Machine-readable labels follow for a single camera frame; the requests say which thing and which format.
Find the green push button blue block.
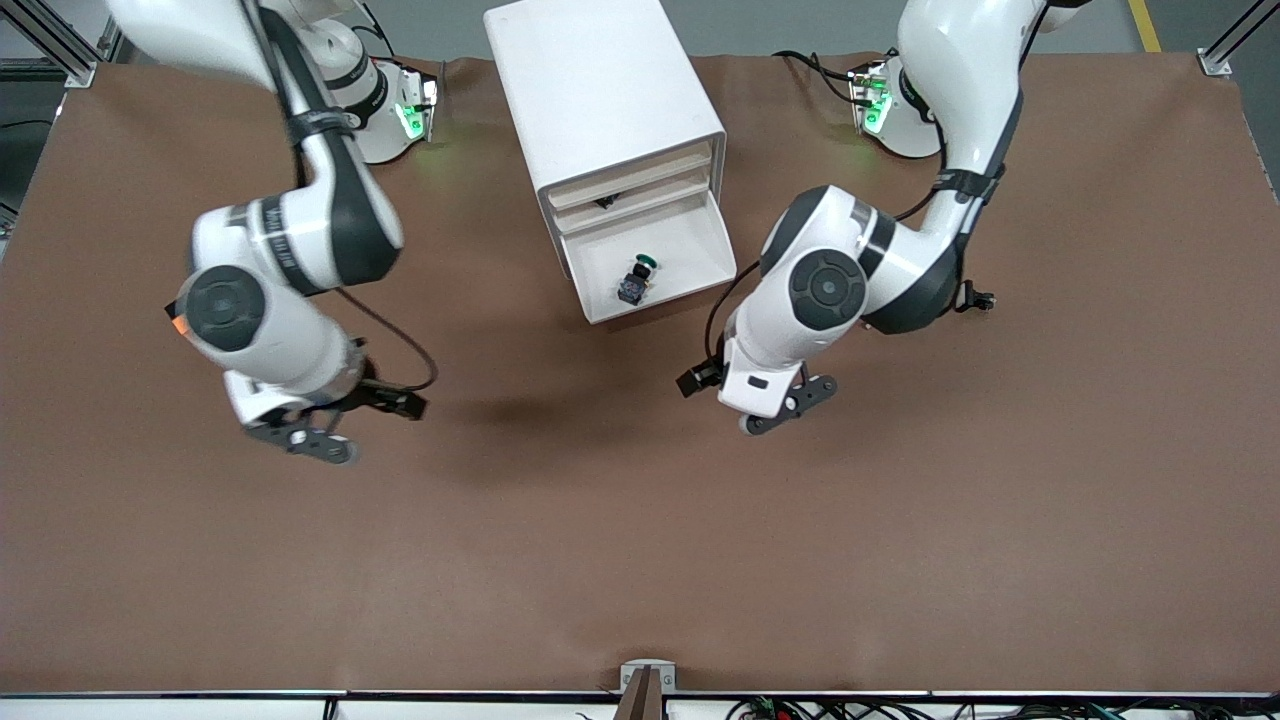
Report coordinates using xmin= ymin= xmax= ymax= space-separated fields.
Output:
xmin=617 ymin=255 xmax=660 ymax=307

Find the grey metal table bracket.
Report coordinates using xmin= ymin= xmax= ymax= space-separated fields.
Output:
xmin=615 ymin=659 xmax=678 ymax=720

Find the black cable on table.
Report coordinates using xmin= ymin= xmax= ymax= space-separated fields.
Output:
xmin=773 ymin=49 xmax=863 ymax=89

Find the aluminium frame profile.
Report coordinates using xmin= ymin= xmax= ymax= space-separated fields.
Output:
xmin=1196 ymin=0 xmax=1280 ymax=78
xmin=0 ymin=0 xmax=127 ymax=88

